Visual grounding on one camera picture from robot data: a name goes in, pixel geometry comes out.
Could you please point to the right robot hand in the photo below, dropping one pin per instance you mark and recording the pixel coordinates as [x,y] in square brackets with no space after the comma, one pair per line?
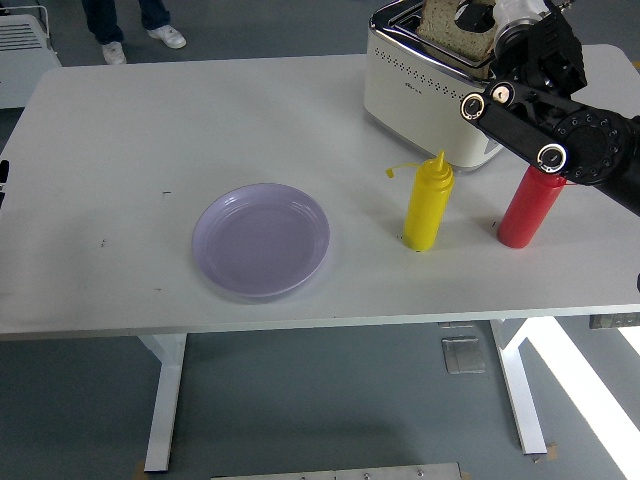
[515,10]

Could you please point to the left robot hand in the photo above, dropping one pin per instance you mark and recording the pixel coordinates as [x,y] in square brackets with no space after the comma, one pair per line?
[4,172]

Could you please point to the brown-crusted bread slice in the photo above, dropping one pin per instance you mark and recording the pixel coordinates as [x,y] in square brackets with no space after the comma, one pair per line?
[450,35]

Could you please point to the cream and chrome toaster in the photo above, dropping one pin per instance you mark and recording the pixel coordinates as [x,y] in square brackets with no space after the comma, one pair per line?
[415,105]

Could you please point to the purple round plate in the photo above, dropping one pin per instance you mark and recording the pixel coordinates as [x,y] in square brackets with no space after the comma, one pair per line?
[260,240]

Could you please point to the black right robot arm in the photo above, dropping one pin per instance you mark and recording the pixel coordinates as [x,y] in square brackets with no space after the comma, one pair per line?
[590,140]

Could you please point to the white slatted cart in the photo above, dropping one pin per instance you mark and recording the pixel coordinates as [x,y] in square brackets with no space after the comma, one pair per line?
[25,65]

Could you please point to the person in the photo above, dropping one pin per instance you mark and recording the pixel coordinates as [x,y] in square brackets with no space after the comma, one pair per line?
[110,25]

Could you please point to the red squeeze bottle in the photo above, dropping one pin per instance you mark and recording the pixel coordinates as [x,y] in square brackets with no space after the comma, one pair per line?
[525,215]

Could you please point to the yellow squeeze bottle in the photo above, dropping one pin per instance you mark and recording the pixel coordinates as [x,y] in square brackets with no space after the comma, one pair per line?
[425,210]

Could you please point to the white table leg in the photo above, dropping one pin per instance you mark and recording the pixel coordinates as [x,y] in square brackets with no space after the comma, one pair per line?
[167,400]
[520,400]

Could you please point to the grey table control panel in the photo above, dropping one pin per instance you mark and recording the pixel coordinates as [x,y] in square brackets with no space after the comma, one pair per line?
[615,321]

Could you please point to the metal floor outlet cover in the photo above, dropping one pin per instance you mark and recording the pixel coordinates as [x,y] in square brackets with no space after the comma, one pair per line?
[464,355]

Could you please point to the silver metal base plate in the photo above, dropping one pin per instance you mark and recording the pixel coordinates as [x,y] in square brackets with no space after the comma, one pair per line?
[335,472]

